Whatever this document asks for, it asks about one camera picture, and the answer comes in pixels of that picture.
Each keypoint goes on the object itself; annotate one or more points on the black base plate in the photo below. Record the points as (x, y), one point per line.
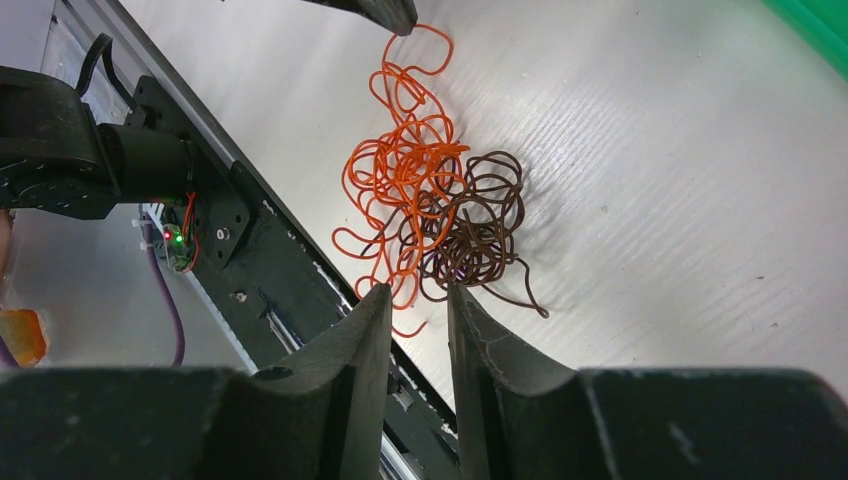
(276, 291)

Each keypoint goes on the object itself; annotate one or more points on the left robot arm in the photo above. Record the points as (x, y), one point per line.
(130, 130)

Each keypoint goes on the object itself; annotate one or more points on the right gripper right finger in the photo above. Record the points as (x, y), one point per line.
(522, 415)

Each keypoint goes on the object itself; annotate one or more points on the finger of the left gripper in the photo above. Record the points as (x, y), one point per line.
(397, 16)

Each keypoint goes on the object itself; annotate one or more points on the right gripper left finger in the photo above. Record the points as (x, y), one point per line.
(317, 414)

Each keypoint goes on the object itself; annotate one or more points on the orange object outside cell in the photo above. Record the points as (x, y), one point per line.
(24, 342)

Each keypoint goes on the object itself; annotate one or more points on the green plastic bin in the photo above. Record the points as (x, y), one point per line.
(821, 23)

